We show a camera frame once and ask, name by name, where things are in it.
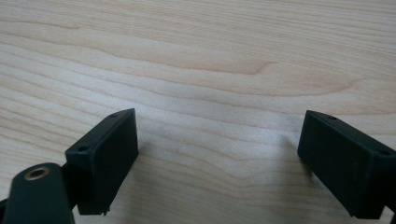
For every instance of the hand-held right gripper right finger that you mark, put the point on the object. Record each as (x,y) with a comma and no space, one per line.
(342,168)

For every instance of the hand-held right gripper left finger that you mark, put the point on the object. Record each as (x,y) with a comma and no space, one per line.
(106,161)

